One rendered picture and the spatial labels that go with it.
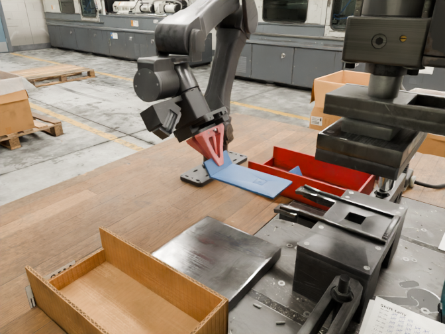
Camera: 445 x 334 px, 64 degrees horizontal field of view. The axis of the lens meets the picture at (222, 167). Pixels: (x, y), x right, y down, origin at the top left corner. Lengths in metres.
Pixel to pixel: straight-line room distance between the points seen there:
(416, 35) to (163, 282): 0.43
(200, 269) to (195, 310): 0.08
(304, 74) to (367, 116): 5.20
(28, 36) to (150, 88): 11.26
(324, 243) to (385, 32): 0.28
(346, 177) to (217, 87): 0.36
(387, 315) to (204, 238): 0.30
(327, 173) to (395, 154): 0.43
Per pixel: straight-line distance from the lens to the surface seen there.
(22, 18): 11.79
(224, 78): 0.84
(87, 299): 0.57
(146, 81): 0.62
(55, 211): 0.80
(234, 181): 0.65
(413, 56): 0.44
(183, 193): 0.80
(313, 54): 5.56
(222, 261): 0.58
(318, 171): 0.86
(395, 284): 0.63
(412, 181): 0.91
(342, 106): 0.48
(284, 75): 5.84
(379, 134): 0.46
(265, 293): 0.56
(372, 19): 0.45
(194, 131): 0.67
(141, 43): 8.23
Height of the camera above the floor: 1.29
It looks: 25 degrees down
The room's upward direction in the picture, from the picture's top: straight up
